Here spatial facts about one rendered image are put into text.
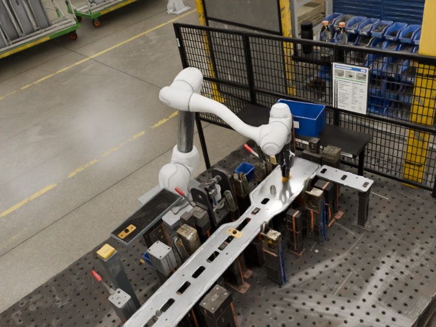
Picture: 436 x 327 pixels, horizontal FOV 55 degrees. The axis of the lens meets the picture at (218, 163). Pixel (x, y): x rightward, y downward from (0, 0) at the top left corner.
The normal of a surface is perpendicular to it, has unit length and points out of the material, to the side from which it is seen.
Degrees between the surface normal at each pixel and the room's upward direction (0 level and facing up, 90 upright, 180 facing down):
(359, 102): 90
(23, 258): 0
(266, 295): 0
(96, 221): 0
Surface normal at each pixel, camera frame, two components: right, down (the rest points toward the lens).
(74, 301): -0.16, -0.78
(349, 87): -0.63, 0.56
